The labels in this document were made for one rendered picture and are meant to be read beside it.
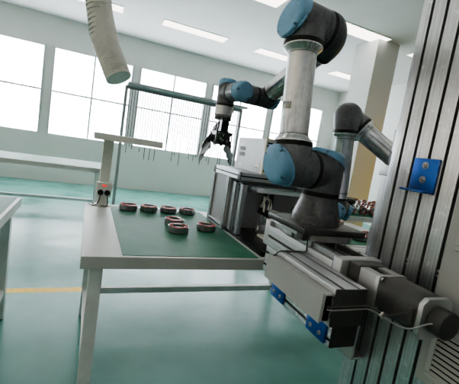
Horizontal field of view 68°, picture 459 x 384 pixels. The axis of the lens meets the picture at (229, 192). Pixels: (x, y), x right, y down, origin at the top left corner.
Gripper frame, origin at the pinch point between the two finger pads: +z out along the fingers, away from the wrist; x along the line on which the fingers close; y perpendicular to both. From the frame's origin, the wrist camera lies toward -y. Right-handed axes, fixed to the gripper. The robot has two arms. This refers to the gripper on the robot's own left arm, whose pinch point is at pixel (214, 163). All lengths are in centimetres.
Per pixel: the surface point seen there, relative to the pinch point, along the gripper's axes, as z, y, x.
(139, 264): 43, 8, -27
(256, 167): 1, -41, 40
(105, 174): 20, -86, -41
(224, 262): 42.0, 6.5, 9.3
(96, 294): 57, 4, -42
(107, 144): 1, -86, -42
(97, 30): -67, -100, -55
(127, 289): 97, -86, -19
